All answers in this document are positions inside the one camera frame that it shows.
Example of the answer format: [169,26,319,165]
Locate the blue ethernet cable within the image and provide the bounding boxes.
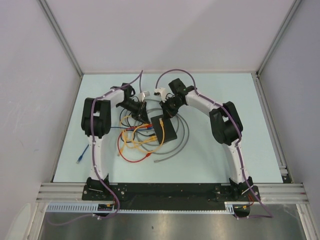
[76,123,155,165]

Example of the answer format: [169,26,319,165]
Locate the right aluminium corner post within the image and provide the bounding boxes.
[255,0,304,77]

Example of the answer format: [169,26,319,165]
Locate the grey ethernet cable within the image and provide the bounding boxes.
[134,98,191,165]

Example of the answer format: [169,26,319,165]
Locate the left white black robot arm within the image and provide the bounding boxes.
[81,83,150,200]

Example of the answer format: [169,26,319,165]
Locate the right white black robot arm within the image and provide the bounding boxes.
[154,78,253,201]

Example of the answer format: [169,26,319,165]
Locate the red ethernet cable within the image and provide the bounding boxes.
[117,124,153,163]

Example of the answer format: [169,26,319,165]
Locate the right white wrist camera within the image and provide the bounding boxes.
[154,87,168,103]

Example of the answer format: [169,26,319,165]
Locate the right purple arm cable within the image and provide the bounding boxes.
[155,68,275,219]

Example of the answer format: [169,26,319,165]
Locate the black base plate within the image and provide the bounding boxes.
[81,180,260,217]

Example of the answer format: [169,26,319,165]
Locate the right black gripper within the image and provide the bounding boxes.
[160,97,184,122]

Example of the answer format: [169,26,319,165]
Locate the right aluminium side rail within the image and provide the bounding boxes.
[251,72,292,184]

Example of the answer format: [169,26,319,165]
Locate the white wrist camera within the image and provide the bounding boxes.
[137,91,150,102]
[154,87,168,103]

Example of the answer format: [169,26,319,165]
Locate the aluminium corner post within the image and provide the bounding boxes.
[255,0,304,77]
[36,0,84,78]

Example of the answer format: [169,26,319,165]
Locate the black network switch box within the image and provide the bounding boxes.
[151,115,178,144]

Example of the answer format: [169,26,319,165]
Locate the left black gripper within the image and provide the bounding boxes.
[116,99,149,125]

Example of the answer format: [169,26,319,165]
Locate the black power cable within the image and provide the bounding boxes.
[119,93,157,141]

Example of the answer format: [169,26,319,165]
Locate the left aluminium corner post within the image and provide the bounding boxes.
[36,0,84,78]

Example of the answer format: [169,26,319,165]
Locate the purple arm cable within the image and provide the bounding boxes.
[155,68,275,219]
[47,69,145,226]

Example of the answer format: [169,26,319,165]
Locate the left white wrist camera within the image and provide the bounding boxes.
[137,91,150,102]

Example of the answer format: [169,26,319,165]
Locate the white slotted cable duct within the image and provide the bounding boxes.
[46,203,234,215]

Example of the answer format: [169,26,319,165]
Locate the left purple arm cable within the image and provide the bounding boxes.
[47,69,145,226]

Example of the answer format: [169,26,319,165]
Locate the aluminium front frame rail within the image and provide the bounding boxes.
[36,183,309,204]

